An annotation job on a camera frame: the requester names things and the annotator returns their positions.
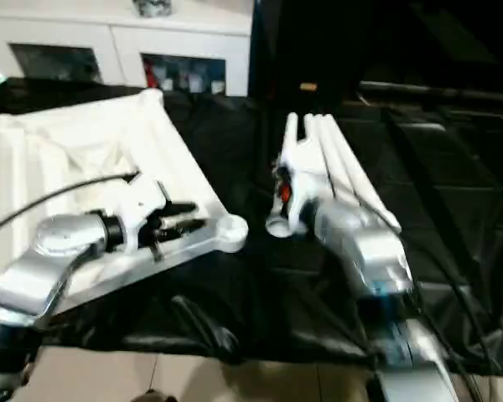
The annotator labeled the black mat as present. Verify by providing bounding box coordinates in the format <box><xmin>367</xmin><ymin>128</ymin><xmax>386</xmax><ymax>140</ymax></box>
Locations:
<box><xmin>0</xmin><ymin>77</ymin><xmax>503</xmax><ymax>376</ymax></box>

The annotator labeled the white plastic table leg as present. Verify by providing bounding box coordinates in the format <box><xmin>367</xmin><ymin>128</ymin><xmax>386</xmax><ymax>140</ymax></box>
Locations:
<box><xmin>314</xmin><ymin>113</ymin><xmax>364</xmax><ymax>210</ymax></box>
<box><xmin>322</xmin><ymin>112</ymin><xmax>403</xmax><ymax>234</ymax></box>
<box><xmin>303</xmin><ymin>113</ymin><xmax>336</xmax><ymax>198</ymax></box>
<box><xmin>264</xmin><ymin>111</ymin><xmax>303</xmax><ymax>238</ymax></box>

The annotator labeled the white cabinet with glass doors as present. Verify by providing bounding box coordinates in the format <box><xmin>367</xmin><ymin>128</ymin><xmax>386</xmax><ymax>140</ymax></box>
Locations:
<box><xmin>0</xmin><ymin>0</ymin><xmax>252</xmax><ymax>95</ymax></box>

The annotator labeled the white plastic table top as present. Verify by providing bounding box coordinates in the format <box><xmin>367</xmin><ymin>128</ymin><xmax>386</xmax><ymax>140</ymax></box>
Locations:
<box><xmin>0</xmin><ymin>87</ymin><xmax>249</xmax><ymax>313</ymax></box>

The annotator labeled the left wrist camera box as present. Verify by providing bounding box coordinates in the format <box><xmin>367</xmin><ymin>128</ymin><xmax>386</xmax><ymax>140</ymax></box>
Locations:
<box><xmin>104</xmin><ymin>173</ymin><xmax>169</xmax><ymax>255</ymax></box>

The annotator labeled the dark rounded object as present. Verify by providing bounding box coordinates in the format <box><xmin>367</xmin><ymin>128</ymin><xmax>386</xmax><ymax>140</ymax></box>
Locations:
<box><xmin>140</xmin><ymin>389</ymin><xmax>177</xmax><ymax>402</ymax></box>

